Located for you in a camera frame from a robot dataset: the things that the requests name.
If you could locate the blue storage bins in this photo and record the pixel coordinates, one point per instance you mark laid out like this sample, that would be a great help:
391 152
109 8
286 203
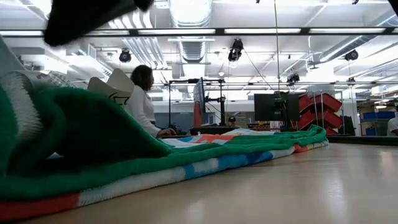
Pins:
377 115

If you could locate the long ceiling light bar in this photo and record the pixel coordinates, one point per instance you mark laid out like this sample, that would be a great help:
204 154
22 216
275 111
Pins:
220 31

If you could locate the thin black metal frame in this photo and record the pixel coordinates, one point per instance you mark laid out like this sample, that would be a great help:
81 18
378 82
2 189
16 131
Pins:
169 105

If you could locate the red upright panel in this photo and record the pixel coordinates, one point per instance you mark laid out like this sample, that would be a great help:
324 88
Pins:
197 116

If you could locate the dinosaur print towel green back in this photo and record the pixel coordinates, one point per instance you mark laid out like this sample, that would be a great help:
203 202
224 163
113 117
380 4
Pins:
93 133

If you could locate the black rolling monitor stand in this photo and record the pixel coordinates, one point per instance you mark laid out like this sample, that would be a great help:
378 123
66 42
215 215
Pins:
222 112

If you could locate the wide black monitor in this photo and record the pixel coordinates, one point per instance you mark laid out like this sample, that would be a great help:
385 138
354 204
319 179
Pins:
267 107

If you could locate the red stacked storage bins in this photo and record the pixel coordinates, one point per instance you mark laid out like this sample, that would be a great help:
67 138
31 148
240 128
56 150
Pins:
323 101

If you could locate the black ceiling spotlight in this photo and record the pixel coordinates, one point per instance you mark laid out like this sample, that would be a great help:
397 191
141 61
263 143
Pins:
236 49
293 79
352 56
125 56

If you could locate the silver corrugated ventilation duct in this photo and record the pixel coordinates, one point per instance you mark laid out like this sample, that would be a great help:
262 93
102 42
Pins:
192 49

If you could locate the person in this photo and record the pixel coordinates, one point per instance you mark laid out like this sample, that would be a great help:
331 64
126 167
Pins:
393 126
141 105
232 121

